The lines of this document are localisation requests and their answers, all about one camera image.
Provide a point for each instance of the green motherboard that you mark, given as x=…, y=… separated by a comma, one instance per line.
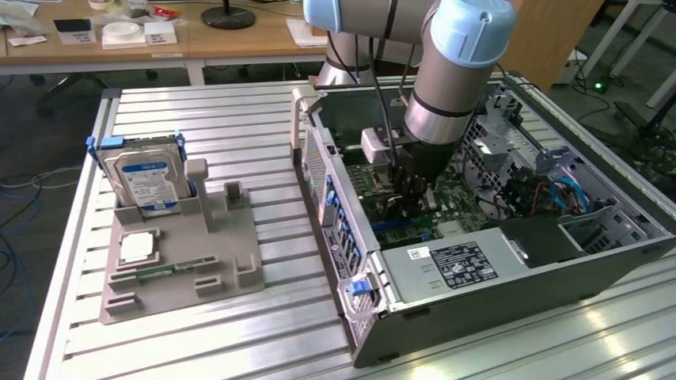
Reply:
x=453, y=221

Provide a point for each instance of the silver CPU chip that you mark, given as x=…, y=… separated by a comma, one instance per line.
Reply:
x=136, y=247

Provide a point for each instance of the white paper sheets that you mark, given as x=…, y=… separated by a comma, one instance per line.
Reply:
x=302, y=35

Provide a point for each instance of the hard disk in blue caddy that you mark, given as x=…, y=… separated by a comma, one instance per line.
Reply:
x=148, y=178

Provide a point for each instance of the grey power supply unit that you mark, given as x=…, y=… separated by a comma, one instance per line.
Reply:
x=422, y=273

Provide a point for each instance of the wooden desk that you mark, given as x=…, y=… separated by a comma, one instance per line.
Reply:
x=62, y=55

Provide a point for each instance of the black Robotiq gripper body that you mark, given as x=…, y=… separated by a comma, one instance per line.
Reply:
x=425, y=162

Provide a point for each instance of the metal disk bay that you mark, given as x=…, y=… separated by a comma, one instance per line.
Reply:
x=606, y=225

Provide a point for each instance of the black round lamp base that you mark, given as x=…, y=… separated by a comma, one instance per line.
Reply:
x=228, y=17

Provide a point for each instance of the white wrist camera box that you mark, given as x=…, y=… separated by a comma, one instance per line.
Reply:
x=374, y=146

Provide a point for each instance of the dark grey open PC case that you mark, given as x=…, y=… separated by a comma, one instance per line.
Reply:
x=474, y=301

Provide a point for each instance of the perforated metal drive cage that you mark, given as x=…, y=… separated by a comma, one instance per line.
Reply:
x=490, y=158

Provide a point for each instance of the black chair base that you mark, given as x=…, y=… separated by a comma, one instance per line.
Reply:
x=68, y=89

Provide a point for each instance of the grey plastic parts rack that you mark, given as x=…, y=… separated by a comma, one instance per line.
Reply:
x=173, y=295

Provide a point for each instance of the blue expansion slot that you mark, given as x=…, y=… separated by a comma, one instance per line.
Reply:
x=392, y=225

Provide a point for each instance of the CPU socket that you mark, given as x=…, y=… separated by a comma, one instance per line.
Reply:
x=380, y=174

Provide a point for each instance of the red packet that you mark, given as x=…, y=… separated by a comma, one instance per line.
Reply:
x=164, y=12

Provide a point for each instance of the white round container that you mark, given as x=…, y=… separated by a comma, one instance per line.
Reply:
x=124, y=35

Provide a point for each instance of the blue case latch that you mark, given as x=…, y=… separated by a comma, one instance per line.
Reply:
x=358, y=287

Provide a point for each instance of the green RAM stick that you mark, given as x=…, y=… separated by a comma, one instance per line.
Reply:
x=164, y=271

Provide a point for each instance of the white table frame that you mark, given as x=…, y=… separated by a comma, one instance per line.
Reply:
x=622, y=35

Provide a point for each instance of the white paper label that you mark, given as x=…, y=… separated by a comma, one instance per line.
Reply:
x=26, y=40

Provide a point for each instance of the plain white small box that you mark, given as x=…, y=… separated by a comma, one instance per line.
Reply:
x=160, y=33

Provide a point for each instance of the wooden cabinet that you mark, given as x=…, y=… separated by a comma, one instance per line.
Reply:
x=549, y=35

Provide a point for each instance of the black and white small box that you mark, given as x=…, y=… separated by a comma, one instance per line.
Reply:
x=74, y=31

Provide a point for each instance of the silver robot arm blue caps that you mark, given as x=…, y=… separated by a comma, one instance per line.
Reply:
x=453, y=79

